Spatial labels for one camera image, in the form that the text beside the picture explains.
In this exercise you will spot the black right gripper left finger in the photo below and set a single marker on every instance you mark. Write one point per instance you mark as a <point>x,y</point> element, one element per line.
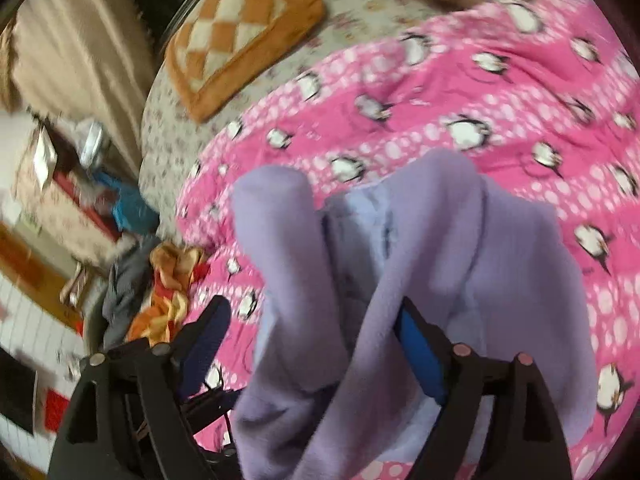
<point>136,408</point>

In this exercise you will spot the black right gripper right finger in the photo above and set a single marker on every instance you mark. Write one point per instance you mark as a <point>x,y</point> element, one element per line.
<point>524,438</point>

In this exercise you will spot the lilac fleece jacket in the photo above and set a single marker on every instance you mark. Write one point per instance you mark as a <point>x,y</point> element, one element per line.
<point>331,390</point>

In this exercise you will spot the grey striped garment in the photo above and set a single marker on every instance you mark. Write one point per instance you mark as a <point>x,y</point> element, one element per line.
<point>130,277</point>

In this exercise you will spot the orange yellow red cloth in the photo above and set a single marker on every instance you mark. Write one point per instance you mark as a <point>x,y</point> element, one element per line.
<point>175,271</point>

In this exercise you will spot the blue plastic bag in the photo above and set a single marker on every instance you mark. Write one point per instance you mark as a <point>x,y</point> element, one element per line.
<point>130,211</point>

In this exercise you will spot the pink penguin quilt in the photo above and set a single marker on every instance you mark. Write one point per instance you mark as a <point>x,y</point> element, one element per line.
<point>540,96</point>

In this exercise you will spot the beige curtain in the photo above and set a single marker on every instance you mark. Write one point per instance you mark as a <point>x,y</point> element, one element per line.
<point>85,59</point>

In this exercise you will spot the orange checkered cushion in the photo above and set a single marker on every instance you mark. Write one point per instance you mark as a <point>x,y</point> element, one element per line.
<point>222,45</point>

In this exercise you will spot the floral beige bedsheet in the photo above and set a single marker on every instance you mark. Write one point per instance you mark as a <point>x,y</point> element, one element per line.
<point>171,140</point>

